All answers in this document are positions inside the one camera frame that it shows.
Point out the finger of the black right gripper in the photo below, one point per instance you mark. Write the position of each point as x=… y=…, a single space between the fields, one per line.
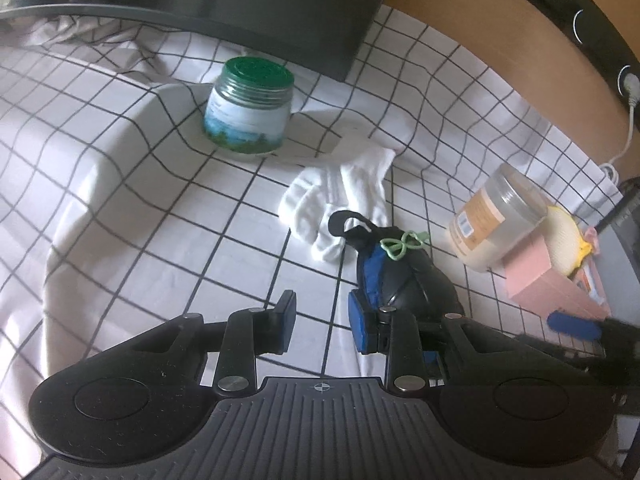
x=579 y=328

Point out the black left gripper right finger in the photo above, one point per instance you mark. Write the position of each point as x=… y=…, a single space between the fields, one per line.
x=394 y=334

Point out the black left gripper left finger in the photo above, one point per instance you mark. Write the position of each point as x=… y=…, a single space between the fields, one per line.
x=248 y=334

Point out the black blue pouch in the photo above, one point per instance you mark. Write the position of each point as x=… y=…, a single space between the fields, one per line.
x=394 y=268

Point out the white sock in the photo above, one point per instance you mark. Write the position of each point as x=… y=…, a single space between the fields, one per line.
x=349 y=178

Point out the blue wet wipes pack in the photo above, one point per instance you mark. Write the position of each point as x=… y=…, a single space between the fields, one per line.
x=585 y=280

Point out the pink cardboard box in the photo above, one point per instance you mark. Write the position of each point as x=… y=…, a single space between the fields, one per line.
x=535 y=286

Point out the grey computer case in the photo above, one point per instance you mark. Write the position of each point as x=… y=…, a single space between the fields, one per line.
x=618 y=261

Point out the clear plastic powder jar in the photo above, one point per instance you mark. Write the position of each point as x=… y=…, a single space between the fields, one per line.
x=504 y=210

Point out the white black grid tablecloth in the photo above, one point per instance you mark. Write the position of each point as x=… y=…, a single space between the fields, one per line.
x=117 y=212

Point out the green lid glass jar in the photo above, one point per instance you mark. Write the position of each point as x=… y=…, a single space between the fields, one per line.
x=249 y=106

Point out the black power strip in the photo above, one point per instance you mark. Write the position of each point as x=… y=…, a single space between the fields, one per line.
x=588 y=27

